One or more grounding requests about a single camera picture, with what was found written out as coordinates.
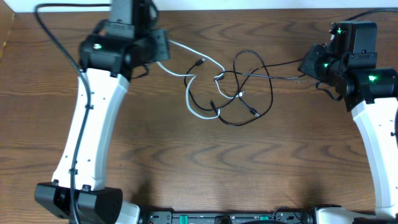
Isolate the white usb cable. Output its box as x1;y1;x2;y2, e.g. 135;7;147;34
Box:
155;39;246;121

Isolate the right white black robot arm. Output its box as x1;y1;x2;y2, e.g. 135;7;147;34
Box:
298;21;397;223

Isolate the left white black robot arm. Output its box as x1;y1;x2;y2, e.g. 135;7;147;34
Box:
35;1;170;223

